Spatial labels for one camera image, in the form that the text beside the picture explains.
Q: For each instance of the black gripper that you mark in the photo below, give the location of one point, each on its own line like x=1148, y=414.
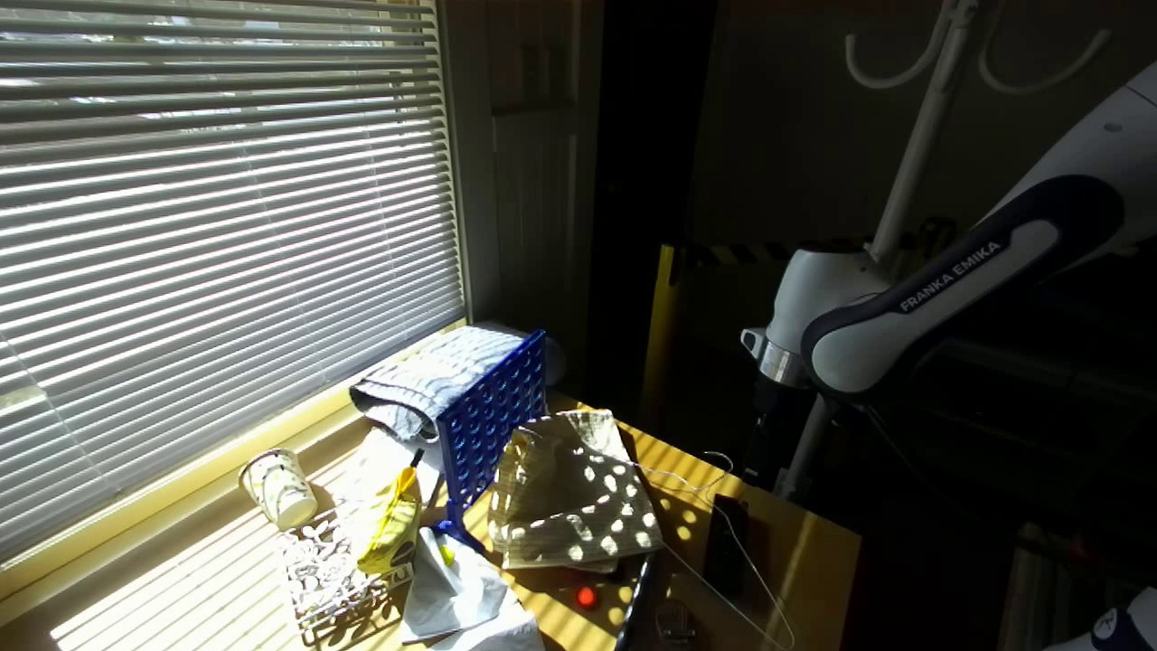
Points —
x=784, y=429

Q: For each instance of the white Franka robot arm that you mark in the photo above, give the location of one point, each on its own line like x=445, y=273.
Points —
x=943, y=301

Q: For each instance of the white coat stand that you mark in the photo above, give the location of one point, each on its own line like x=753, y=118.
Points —
x=917, y=144

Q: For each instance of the black remote control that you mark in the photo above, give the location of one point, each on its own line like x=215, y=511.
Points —
x=729, y=548

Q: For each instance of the blue perforated game grid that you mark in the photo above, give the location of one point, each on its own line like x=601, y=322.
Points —
x=490, y=417

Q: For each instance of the folded grey towel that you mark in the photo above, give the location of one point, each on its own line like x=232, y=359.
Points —
x=422, y=372

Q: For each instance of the white printed cloth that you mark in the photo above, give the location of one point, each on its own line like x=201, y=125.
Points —
x=459, y=598

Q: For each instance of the white blue round device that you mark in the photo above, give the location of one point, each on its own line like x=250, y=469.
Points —
x=1127, y=627

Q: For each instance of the yellow snack bag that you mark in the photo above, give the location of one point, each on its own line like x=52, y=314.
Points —
x=392, y=528

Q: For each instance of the clear glass jar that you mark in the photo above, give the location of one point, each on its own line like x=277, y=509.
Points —
x=279, y=489

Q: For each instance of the large white window blind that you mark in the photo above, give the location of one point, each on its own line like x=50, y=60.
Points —
x=218, y=238

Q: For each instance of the yellow post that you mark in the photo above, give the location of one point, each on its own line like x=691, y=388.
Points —
x=661, y=339

